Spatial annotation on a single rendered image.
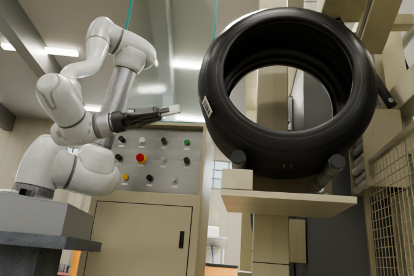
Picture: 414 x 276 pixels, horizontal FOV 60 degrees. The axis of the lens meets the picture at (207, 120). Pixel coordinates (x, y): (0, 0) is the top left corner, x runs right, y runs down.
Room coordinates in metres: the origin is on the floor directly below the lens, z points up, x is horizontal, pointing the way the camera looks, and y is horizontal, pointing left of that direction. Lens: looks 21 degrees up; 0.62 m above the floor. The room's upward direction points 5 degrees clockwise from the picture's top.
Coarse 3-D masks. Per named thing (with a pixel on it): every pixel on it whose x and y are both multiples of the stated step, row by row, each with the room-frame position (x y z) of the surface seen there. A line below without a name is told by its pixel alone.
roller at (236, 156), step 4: (232, 152) 1.00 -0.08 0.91; (236, 152) 1.00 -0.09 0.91; (240, 152) 1.00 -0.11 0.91; (232, 156) 1.00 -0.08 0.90; (236, 156) 1.00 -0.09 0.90; (240, 156) 1.00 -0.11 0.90; (244, 156) 1.00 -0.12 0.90; (232, 160) 1.00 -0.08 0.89; (236, 160) 1.00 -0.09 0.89; (240, 160) 1.00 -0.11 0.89; (244, 160) 1.00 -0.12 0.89; (232, 164) 1.04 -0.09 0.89; (236, 164) 1.01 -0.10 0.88; (240, 164) 1.01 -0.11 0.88; (244, 164) 1.03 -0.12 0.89; (232, 168) 1.10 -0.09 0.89; (236, 168) 1.05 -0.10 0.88; (240, 168) 1.05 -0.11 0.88; (244, 168) 1.08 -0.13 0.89
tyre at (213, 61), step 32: (224, 32) 1.01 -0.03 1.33; (256, 32) 1.13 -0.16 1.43; (288, 32) 1.14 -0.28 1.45; (320, 32) 1.08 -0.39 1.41; (352, 32) 0.97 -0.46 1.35; (224, 64) 1.01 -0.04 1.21; (256, 64) 1.26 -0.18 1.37; (288, 64) 1.25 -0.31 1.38; (320, 64) 1.22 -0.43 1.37; (352, 64) 0.94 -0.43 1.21; (224, 96) 0.99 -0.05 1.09; (352, 96) 0.94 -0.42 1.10; (224, 128) 1.02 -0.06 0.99; (256, 128) 0.98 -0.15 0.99; (320, 128) 0.95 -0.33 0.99; (352, 128) 0.96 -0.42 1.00; (256, 160) 1.04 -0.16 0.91; (288, 160) 1.00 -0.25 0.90; (320, 160) 1.01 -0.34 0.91
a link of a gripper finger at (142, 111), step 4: (128, 108) 1.10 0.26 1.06; (132, 108) 1.10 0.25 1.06; (136, 108) 1.10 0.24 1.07; (140, 108) 1.11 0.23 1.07; (144, 108) 1.11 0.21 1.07; (148, 108) 1.11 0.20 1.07; (152, 108) 1.11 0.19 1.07; (136, 112) 1.10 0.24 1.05; (140, 112) 1.10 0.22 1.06; (144, 112) 1.11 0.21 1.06; (148, 112) 1.11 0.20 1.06; (152, 112) 1.11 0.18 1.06; (156, 112) 1.11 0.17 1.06
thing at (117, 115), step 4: (112, 112) 1.14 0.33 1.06; (116, 112) 1.13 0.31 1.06; (120, 112) 1.14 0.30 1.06; (112, 116) 1.13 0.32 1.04; (116, 116) 1.13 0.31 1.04; (120, 116) 1.12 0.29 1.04; (124, 116) 1.12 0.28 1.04; (128, 116) 1.12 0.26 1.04; (132, 116) 1.13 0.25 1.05; (136, 116) 1.13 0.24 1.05; (112, 120) 1.13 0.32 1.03; (116, 120) 1.13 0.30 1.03; (120, 120) 1.13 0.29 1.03; (124, 120) 1.14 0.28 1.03; (128, 120) 1.14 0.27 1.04; (112, 124) 1.13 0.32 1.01; (116, 124) 1.13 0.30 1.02; (120, 124) 1.13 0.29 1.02; (124, 124) 1.16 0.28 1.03; (128, 124) 1.18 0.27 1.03; (116, 128) 1.14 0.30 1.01; (120, 128) 1.15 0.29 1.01; (124, 128) 1.16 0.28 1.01; (116, 132) 1.17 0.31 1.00
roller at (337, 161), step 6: (336, 156) 0.96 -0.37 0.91; (342, 156) 0.96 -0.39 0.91; (330, 162) 0.97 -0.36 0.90; (336, 162) 0.96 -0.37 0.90; (342, 162) 0.96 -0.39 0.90; (324, 168) 1.04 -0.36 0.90; (330, 168) 0.99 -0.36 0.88; (336, 168) 0.96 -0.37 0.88; (342, 168) 0.96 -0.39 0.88; (318, 174) 1.14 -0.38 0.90; (324, 174) 1.07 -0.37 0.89; (330, 174) 1.03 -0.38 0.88; (312, 180) 1.25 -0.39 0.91; (318, 180) 1.16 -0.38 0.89; (324, 180) 1.11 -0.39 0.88; (330, 180) 1.11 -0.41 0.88; (312, 186) 1.26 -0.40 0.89; (318, 186) 1.21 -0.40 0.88; (324, 186) 1.21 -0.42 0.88
